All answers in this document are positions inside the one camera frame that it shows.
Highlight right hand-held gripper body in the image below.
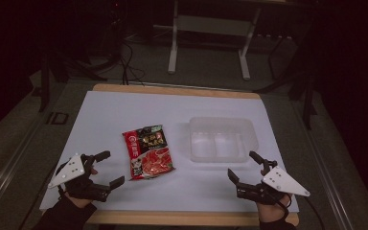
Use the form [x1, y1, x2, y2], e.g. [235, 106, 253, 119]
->
[236, 159, 311, 206]

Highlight metal floor rail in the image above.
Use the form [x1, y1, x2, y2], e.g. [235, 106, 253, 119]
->
[290, 100, 348, 230]
[0, 108, 52, 219]

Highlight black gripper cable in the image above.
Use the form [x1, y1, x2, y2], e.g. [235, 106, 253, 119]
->
[302, 195, 326, 230]

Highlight person's left hand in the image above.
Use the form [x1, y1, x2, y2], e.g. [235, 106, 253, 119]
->
[64, 168, 99, 209]

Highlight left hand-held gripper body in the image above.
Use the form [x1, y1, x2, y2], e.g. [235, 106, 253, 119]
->
[47, 153, 112, 203]

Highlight person's right hand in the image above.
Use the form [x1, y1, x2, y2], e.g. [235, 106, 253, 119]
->
[256, 195, 292, 223]

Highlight black floor cables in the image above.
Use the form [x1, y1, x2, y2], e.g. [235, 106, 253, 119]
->
[117, 39, 147, 86]

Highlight white metal stand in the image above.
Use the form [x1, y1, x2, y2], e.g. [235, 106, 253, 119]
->
[167, 0, 264, 81]

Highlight black rectangular bracket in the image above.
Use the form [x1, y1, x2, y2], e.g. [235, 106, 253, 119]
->
[45, 111, 70, 126]

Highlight white table mat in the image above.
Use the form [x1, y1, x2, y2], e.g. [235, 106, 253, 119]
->
[39, 90, 300, 214]

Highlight black metal stand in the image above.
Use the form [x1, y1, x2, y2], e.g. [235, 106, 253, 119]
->
[37, 52, 108, 113]
[254, 71, 319, 131]

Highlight clear plastic container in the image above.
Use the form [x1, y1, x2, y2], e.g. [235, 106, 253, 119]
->
[188, 116, 260, 164]

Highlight red seasoning packet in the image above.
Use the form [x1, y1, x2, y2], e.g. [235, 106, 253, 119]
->
[122, 124, 176, 182]

